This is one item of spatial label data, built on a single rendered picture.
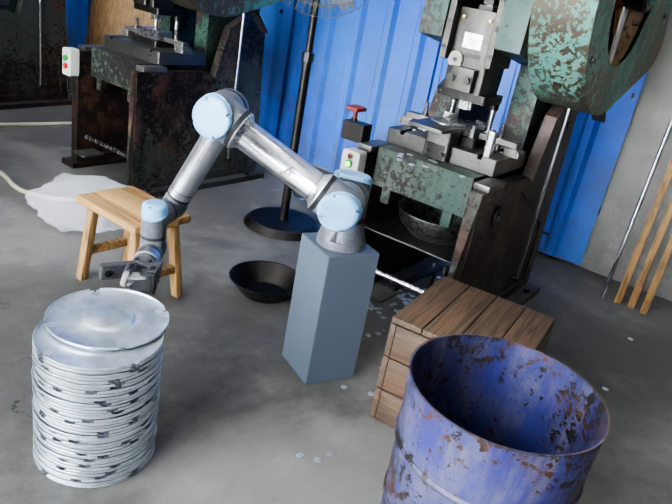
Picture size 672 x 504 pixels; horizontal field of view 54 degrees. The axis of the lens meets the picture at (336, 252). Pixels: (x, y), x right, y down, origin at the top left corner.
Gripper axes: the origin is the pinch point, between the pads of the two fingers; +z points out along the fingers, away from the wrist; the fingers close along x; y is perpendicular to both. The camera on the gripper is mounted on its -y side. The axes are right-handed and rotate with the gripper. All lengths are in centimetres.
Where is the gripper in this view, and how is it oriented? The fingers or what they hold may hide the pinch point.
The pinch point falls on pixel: (120, 294)
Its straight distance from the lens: 181.9
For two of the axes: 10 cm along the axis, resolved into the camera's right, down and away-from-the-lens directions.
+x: -1.7, 9.1, 3.9
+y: 9.8, 1.4, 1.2
